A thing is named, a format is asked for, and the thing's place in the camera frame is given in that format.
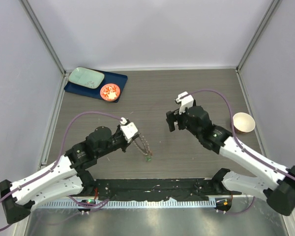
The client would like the large metal keyring with rings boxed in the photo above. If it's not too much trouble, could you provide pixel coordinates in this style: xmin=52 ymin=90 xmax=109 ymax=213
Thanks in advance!
xmin=133 ymin=134 xmax=152 ymax=160

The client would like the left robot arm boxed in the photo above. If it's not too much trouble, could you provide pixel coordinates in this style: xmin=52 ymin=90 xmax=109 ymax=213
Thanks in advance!
xmin=0 ymin=122 xmax=139 ymax=224

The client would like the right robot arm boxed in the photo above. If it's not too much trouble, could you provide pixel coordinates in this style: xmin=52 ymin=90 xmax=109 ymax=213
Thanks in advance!
xmin=166 ymin=106 xmax=295 ymax=216

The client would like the red patterned small bowl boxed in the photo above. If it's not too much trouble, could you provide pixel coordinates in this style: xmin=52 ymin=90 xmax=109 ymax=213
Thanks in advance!
xmin=100 ymin=84 xmax=121 ymax=102

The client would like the dark blue tray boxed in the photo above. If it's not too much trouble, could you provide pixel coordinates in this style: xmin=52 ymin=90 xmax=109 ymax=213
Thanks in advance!
xmin=64 ymin=70 xmax=128 ymax=103

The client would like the white brown bowl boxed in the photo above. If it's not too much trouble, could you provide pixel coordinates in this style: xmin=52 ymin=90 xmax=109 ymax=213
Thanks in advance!
xmin=233 ymin=112 xmax=256 ymax=133

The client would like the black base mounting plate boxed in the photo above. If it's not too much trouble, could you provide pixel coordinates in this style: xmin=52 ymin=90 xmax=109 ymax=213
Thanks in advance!
xmin=77 ymin=178 xmax=241 ymax=202

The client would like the light green rectangular plate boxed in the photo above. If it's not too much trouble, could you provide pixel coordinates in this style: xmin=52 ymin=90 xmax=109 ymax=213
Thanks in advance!
xmin=68 ymin=67 xmax=105 ymax=89

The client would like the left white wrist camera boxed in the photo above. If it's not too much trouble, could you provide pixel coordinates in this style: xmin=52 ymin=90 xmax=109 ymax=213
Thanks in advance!
xmin=120 ymin=118 xmax=139 ymax=143

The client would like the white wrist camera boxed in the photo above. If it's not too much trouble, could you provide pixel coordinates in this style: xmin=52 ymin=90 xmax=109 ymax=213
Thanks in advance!
xmin=120 ymin=118 xmax=139 ymax=143
xmin=175 ymin=91 xmax=195 ymax=115

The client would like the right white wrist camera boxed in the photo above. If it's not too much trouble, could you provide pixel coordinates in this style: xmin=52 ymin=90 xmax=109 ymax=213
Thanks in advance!
xmin=175 ymin=91 xmax=195 ymax=115

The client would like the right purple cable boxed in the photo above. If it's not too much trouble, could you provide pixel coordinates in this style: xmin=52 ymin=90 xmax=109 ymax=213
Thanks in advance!
xmin=186 ymin=88 xmax=295 ymax=215

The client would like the purple cable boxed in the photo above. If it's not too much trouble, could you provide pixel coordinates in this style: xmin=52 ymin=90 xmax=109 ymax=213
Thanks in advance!
xmin=0 ymin=111 xmax=125 ymax=232
xmin=186 ymin=88 xmax=295 ymax=215

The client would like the slotted cable duct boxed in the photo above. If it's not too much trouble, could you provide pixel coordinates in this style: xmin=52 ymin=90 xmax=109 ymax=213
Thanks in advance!
xmin=38 ymin=198 xmax=216 ymax=209

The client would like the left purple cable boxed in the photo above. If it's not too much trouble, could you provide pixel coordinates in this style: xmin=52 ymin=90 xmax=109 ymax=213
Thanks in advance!
xmin=0 ymin=111 xmax=125 ymax=232

